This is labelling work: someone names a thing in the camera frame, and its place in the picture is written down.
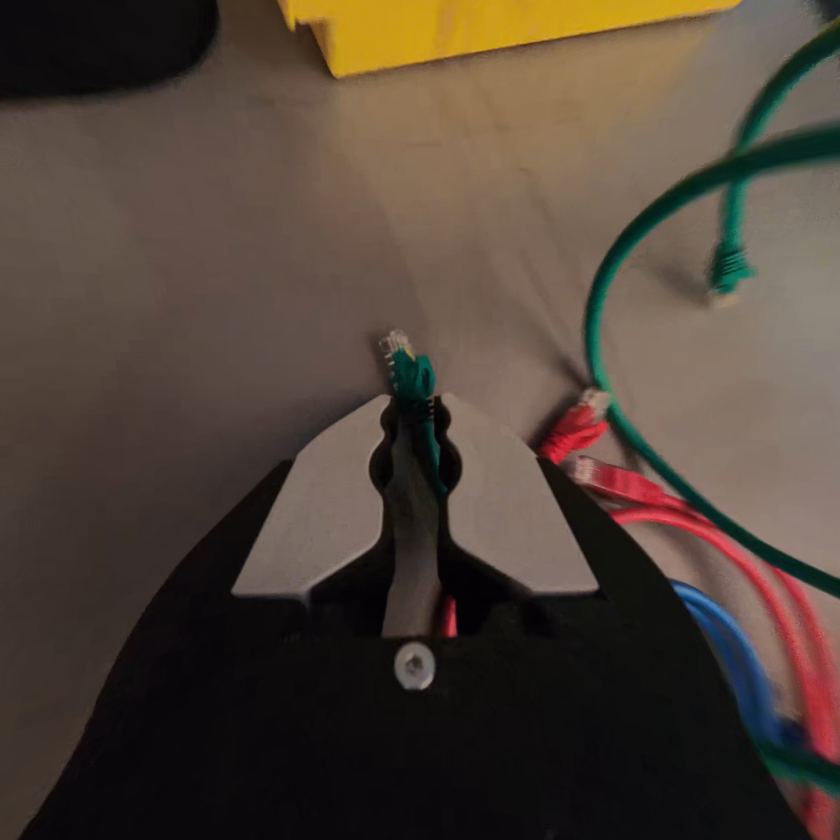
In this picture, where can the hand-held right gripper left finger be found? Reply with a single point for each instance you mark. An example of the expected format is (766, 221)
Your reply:
(315, 525)

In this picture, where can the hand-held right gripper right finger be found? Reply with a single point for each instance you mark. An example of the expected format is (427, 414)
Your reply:
(512, 525)

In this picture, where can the yellow bin with divider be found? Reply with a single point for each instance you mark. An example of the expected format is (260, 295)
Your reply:
(459, 33)

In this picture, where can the black textured pad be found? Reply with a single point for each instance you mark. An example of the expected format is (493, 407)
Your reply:
(85, 39)

